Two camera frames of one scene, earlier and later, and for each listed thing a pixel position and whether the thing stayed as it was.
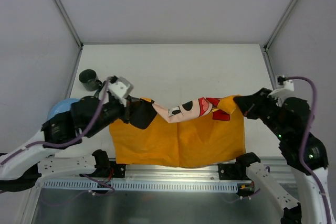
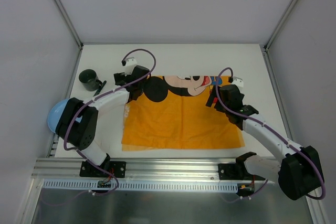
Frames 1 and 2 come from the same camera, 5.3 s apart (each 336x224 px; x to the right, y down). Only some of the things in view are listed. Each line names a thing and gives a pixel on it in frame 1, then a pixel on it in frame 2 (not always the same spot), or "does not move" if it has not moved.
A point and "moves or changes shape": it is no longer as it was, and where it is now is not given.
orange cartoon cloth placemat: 201,132 moves or changes shape
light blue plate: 63,105 does not move
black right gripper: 253,105 → 212,98
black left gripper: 127,112 → 119,78
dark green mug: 89,80 does not move
